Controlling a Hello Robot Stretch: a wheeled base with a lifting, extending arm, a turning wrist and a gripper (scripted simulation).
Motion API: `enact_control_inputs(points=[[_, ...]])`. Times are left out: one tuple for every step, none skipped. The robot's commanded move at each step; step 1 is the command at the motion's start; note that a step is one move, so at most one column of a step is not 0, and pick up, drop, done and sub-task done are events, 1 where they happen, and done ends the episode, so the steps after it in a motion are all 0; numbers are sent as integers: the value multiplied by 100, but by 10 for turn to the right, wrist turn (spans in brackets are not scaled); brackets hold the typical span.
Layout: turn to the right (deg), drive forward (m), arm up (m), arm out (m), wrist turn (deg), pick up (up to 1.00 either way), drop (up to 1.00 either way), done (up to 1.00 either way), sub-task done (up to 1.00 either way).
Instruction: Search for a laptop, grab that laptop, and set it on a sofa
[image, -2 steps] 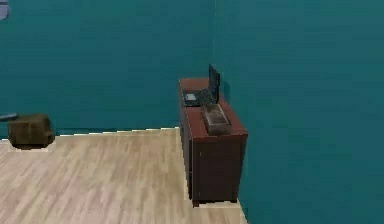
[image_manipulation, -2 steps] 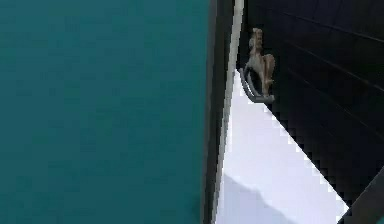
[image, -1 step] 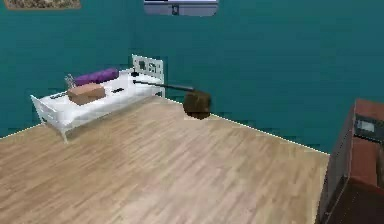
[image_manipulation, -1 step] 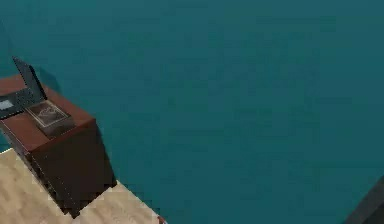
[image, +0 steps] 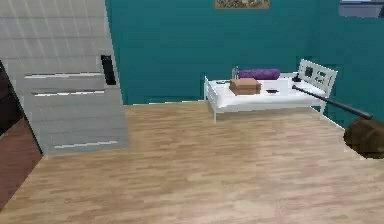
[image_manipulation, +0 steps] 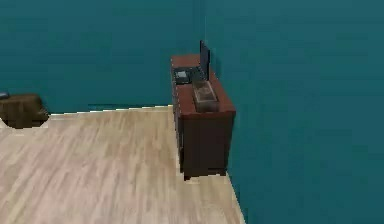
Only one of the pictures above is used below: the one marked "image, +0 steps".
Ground brown cardboard box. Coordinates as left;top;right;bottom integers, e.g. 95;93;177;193
229;77;262;96

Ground white bed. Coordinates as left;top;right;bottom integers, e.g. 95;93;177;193
203;58;339;124

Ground purple bolster pillow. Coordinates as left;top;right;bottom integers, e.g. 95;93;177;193
237;68;281;81

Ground white room door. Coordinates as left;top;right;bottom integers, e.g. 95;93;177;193
0;0;131;156

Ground black baseball bat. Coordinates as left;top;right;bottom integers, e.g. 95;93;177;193
291;84;374;121

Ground brown round lump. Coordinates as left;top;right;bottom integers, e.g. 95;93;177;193
343;116;384;160

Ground window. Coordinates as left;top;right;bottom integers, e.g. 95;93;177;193
338;0;384;19

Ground black door handle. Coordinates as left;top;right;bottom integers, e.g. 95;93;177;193
100;54;117;86

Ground framed wall picture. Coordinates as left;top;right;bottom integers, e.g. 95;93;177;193
213;0;271;10

